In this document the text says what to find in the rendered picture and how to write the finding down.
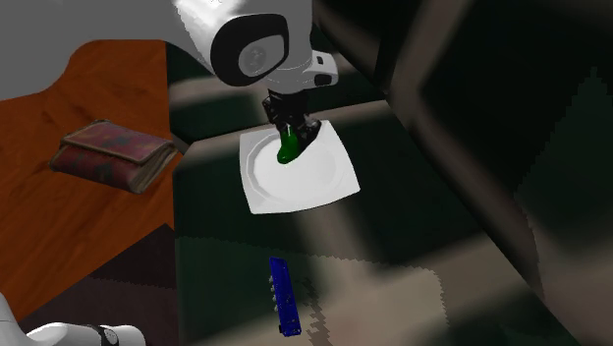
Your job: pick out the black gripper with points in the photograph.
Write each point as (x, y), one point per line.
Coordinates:
(286, 109)

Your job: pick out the green bottle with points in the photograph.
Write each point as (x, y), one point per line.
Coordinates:
(289, 145)

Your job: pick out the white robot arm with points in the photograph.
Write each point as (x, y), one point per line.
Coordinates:
(249, 33)

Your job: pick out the white square plate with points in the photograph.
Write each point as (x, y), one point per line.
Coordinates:
(306, 177)

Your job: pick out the dark red old book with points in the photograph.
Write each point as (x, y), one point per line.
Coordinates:
(112, 155)

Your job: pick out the blue remote control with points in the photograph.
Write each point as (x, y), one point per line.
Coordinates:
(285, 297)

